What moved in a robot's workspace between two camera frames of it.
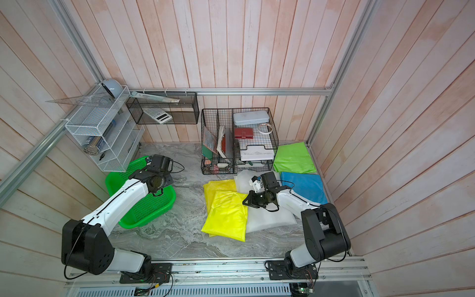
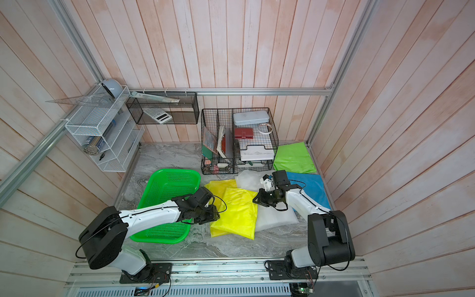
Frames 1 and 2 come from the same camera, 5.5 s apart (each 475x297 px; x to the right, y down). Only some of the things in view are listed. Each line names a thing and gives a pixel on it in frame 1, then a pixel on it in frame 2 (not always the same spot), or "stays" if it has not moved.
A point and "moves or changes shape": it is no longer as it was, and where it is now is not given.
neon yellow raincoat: x=227 y=216 moves or changes shape
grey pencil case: x=251 y=117 stays
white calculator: x=158 y=115 stays
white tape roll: x=265 y=128 stays
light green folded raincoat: x=294 y=158 stays
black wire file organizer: x=218 y=141 stays
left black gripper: x=169 y=180 → x=213 y=216
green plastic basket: x=146 y=208 → x=163 y=185
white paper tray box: x=256 y=153 stays
